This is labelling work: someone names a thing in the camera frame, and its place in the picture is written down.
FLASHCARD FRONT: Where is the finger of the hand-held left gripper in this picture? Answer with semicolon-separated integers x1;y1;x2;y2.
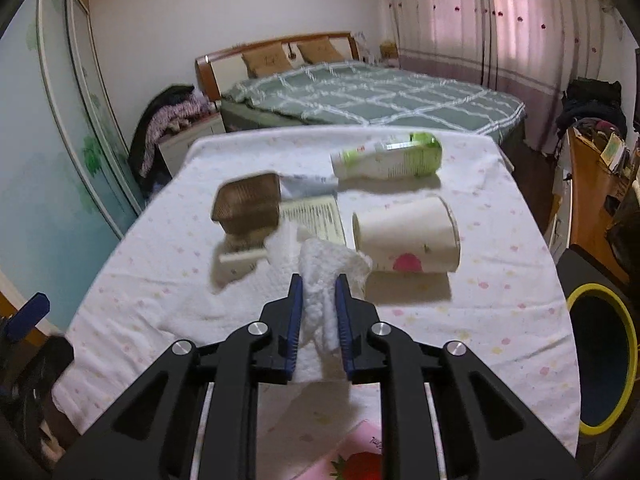
0;292;51;341

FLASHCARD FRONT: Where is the brown pillow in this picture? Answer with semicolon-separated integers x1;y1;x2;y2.
241;44;295;77
296;37;346;64

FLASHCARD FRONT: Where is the pile of clothes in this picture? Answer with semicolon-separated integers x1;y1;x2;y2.
127;85;211;196

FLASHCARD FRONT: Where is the white nightstand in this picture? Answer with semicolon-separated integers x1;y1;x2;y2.
157;110;226;178

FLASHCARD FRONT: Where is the small beige box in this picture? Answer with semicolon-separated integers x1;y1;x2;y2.
212;232;271;293

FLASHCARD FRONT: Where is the grey blue packet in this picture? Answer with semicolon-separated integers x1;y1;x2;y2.
280;174;338;201

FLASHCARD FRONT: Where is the yellow rimmed trash bin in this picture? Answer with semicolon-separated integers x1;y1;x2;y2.
565;282;638;436

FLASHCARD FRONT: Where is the white paper tissue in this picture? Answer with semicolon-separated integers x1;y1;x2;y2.
162;222;373;383

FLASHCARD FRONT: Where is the sliding door wardrobe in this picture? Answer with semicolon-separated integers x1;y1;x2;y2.
0;0;146;331

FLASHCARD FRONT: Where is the dark bag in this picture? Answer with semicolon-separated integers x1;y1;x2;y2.
555;77;628;151

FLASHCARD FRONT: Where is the pink strawberry packet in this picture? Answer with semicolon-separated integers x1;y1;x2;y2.
300;419;386;480

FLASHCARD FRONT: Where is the white printed paper box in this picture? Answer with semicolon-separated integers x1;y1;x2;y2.
280;197;347;248

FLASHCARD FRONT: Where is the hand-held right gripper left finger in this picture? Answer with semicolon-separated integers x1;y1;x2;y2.
52;274;306;480

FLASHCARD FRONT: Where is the green checked quilt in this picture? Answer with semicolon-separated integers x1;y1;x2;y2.
220;59;527;136

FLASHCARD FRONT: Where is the wooden bed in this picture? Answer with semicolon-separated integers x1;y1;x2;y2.
195;31;528;153

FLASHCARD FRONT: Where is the white flowered paper cup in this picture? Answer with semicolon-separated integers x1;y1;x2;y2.
351;196;461;273

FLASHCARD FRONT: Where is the wooden desk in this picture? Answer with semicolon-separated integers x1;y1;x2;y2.
545;125;640;286

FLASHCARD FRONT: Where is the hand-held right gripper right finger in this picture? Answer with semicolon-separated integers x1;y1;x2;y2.
334;274;583;480

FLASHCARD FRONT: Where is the brown plastic tray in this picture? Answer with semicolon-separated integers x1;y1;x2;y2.
210;172;283;236

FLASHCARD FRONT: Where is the green white wipes packet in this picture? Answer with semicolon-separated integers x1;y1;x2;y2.
330;131;444;181

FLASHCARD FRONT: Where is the pink curtain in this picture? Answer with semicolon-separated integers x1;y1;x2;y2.
382;0;626;153

